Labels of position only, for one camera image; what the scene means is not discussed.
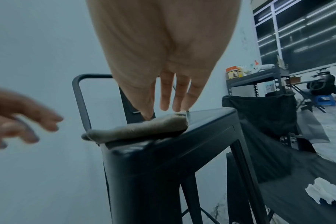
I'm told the white spray bottle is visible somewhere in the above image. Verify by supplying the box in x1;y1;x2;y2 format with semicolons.
247;61;277;73

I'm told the black folding table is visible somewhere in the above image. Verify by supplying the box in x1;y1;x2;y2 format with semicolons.
285;76;327;113

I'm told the orange-lidded jar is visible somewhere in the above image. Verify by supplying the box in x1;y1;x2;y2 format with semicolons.
226;66;239;80

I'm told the black floor mat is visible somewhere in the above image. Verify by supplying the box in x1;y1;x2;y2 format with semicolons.
222;94;336;224

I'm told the brown rag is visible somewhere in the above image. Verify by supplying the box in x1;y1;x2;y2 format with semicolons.
81;113;188;143

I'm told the blue plastic stool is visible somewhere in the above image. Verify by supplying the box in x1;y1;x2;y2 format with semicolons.
316;95;336;108

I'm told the person's right hand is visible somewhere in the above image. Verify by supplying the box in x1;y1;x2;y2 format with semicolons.
86;0;242;121

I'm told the grey sheet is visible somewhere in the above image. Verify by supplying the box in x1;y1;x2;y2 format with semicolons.
296;108;331;144

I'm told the dark metal shelf rack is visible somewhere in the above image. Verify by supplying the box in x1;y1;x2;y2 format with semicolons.
226;67;292;98

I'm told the person's left hand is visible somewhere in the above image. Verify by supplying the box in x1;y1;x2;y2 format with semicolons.
0;85;64;150

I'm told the black metal chair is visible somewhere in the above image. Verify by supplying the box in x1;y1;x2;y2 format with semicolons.
72;74;270;224

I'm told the white crumpled paper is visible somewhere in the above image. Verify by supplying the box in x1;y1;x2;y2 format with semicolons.
305;178;336;205

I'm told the large window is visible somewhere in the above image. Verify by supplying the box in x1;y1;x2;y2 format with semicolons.
252;0;336;74

